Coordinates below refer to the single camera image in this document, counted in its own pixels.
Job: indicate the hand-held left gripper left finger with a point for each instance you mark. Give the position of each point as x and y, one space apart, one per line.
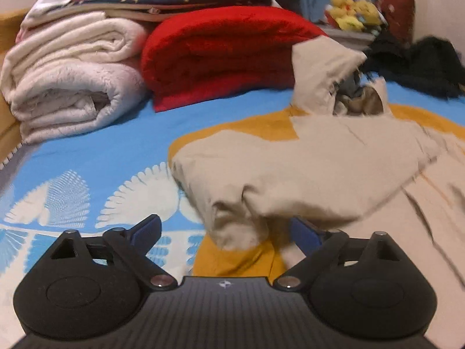
147 231

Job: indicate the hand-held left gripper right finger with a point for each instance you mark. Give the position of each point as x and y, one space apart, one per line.
306 235

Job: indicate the beige and mustard garment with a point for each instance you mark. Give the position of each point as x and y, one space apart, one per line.
308 167

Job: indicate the blue printed bedsheet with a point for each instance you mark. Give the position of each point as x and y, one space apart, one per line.
109 145

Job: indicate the white fluffy folded blanket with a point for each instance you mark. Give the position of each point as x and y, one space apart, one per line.
65 80

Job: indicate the red folded blanket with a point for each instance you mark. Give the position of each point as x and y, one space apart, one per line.
218 54

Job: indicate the white window ledge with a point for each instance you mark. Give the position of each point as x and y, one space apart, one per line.
348 38

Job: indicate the black cloth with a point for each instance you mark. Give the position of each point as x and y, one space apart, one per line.
417 65

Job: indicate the yellow plush toy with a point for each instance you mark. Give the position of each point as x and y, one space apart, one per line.
368 11
343 12

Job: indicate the red bag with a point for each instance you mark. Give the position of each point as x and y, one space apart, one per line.
397 16

